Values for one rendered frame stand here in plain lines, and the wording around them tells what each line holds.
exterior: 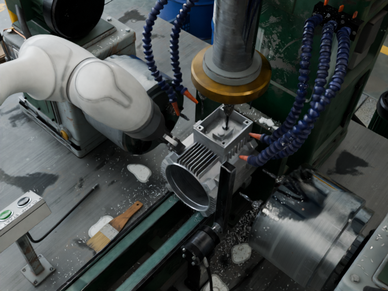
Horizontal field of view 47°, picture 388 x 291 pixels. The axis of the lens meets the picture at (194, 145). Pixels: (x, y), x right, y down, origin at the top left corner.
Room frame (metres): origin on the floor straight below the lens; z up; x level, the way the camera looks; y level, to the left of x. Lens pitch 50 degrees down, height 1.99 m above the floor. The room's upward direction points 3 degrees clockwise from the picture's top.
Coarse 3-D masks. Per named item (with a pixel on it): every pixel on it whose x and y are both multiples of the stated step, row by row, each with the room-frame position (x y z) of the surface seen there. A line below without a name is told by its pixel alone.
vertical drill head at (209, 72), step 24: (240, 0) 0.74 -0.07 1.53; (216, 24) 0.77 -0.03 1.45; (240, 24) 0.74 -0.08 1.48; (216, 48) 0.76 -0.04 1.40; (240, 48) 0.74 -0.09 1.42; (192, 72) 0.76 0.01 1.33; (216, 72) 0.74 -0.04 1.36; (240, 72) 0.74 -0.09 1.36; (264, 72) 0.77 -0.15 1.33; (216, 96) 0.70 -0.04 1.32; (240, 96) 0.70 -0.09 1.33
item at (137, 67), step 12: (108, 60) 1.00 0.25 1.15; (120, 60) 0.99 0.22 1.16; (132, 60) 1.00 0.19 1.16; (132, 72) 0.94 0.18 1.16; (144, 72) 0.95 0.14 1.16; (144, 84) 0.90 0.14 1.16; (156, 84) 0.90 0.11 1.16; (156, 96) 0.89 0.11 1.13; (180, 96) 0.97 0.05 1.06; (168, 108) 0.91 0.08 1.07; (180, 108) 0.96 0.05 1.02; (168, 120) 0.92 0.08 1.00; (108, 132) 0.83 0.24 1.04; (120, 132) 0.80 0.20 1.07; (120, 144) 0.80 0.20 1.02; (132, 144) 0.81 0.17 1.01; (144, 144) 0.84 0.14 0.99; (156, 144) 0.89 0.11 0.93
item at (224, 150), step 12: (204, 120) 0.79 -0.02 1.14; (216, 120) 0.82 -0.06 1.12; (240, 120) 0.82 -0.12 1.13; (216, 132) 0.77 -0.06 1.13; (228, 132) 0.77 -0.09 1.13; (240, 132) 0.76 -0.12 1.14; (204, 144) 0.74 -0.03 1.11; (216, 144) 0.72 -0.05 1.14; (228, 144) 0.72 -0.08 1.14; (240, 144) 0.76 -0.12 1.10; (228, 156) 0.72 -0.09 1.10
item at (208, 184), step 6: (252, 138) 0.79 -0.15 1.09; (246, 144) 0.78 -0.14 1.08; (252, 144) 0.77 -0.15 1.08; (168, 156) 0.72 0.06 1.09; (174, 156) 0.72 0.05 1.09; (168, 162) 0.71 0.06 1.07; (204, 180) 0.65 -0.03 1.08; (210, 180) 0.64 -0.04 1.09; (168, 186) 0.71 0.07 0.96; (204, 186) 0.64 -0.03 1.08; (210, 186) 0.63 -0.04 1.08; (204, 216) 0.63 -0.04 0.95
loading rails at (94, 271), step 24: (168, 192) 0.71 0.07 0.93; (144, 216) 0.64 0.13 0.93; (168, 216) 0.66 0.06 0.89; (192, 216) 0.65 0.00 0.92; (120, 240) 0.57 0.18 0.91; (144, 240) 0.59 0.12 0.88; (168, 240) 0.57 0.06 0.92; (96, 264) 0.49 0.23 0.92; (120, 264) 0.52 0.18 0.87; (144, 264) 0.50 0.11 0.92; (168, 264) 0.51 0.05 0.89; (72, 288) 0.43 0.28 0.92; (96, 288) 0.46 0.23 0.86; (120, 288) 0.43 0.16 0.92; (144, 288) 0.45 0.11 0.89
